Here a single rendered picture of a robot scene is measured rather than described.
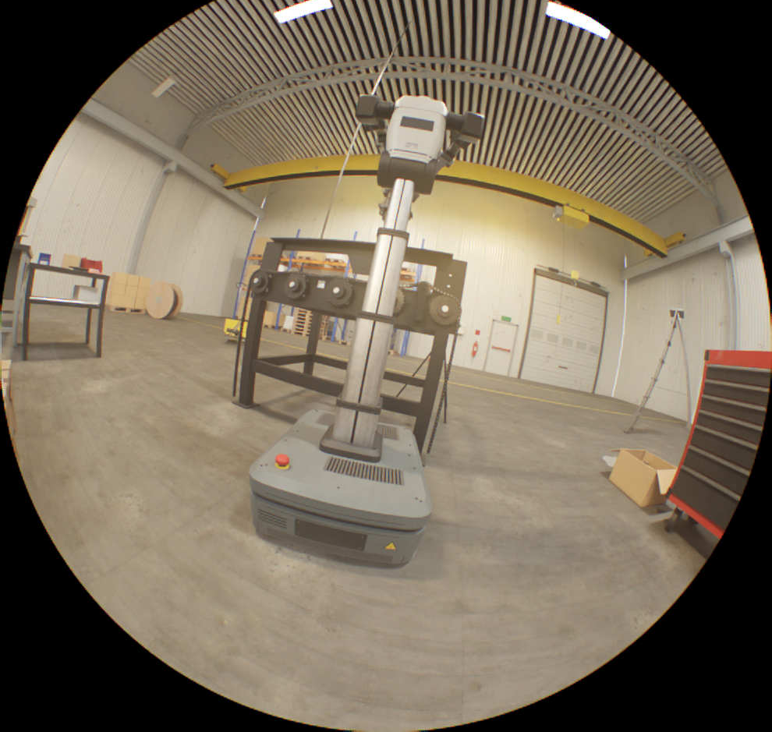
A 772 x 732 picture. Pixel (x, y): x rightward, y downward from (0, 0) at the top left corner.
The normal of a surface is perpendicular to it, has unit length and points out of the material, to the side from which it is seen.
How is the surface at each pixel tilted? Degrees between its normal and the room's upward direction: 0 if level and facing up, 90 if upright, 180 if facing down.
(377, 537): 90
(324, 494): 45
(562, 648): 0
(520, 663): 0
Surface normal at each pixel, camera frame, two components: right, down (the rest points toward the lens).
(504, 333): -0.18, 0.01
